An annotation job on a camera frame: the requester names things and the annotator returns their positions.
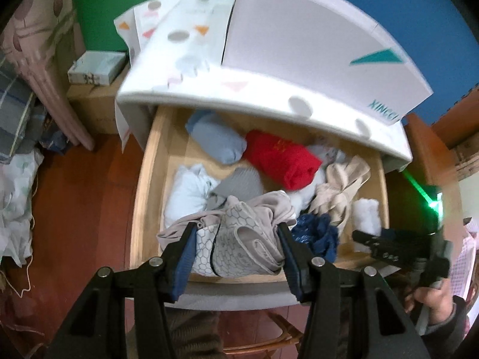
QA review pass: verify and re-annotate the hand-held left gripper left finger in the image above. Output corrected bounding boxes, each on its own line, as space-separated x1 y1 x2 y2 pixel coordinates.
44 222 198 359

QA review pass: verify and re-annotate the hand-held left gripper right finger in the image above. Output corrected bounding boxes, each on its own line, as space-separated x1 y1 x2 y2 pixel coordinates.
277 222 431 359

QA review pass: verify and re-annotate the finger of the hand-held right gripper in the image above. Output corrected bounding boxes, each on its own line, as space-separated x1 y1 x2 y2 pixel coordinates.
352 229 412 268

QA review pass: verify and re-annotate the navy floral underwear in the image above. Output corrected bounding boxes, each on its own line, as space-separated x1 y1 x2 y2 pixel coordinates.
290 213 339 260

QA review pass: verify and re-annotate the beige hexagon-print underwear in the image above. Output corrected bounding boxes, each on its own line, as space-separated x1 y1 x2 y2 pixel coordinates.
156 191 298 279

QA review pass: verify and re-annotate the wooden drawer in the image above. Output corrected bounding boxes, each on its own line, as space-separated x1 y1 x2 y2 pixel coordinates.
129 105 390 307

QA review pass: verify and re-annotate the grey ribbed cloth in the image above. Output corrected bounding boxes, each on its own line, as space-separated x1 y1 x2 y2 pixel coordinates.
207 167 264 210

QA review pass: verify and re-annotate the person's right forearm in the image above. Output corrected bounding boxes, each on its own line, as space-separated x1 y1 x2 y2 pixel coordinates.
423 295 473 339

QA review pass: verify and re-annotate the person's right hand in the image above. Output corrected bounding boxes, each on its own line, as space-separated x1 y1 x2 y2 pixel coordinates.
405 282 456 326

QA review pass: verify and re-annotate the pink checked cloth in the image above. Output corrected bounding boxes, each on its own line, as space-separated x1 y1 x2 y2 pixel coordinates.
449 217 479 300

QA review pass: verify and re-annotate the white fluffy sock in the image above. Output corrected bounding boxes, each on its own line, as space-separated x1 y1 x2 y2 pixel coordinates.
290 168 326 212
352 198 382 253

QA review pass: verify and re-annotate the person's brown clothing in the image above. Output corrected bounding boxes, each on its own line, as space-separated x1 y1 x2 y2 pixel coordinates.
125 307 225 359

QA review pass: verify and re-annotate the wooden stool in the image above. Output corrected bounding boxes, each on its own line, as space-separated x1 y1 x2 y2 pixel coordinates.
221 303 305 359

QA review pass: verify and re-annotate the pale white rolled cloth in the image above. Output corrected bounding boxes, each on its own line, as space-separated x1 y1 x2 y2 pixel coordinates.
163 164 221 230

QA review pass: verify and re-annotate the beige crumpled cloth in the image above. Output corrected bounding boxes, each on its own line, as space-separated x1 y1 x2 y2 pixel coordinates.
309 156 371 227

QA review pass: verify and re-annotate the brown wooden furniture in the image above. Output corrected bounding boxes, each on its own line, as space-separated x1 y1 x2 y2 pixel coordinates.
404 82 479 232

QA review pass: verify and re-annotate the grey-blue sock with floral lining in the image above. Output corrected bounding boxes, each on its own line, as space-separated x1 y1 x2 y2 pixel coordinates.
307 144 347 167

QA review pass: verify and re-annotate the red rolled cloth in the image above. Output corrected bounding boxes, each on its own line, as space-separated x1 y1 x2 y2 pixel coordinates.
243 129 323 191

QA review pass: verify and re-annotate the grey-blue rolled cloth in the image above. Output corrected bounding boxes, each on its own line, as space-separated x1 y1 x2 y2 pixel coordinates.
185 109 248 164

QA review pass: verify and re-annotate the white floral cloth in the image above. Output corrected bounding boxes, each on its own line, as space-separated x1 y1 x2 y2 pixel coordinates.
0 150 46 266

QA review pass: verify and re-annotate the brown cardboard box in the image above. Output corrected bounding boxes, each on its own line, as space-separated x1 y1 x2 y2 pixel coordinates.
67 69 130 135

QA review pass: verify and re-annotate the dark blue patterned cloth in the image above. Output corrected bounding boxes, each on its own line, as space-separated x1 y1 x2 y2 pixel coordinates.
37 107 72 156

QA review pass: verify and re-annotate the small white-teal box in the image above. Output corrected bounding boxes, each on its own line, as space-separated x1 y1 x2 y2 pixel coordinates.
67 50 128 86

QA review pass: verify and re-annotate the plaid cloth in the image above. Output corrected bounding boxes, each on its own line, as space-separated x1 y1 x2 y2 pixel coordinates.
0 56 38 163

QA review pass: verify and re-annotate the white shoe box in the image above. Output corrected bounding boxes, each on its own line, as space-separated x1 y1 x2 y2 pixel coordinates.
221 0 435 126

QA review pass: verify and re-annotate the pink curtain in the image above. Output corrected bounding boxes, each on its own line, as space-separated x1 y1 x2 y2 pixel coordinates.
0 0 94 150

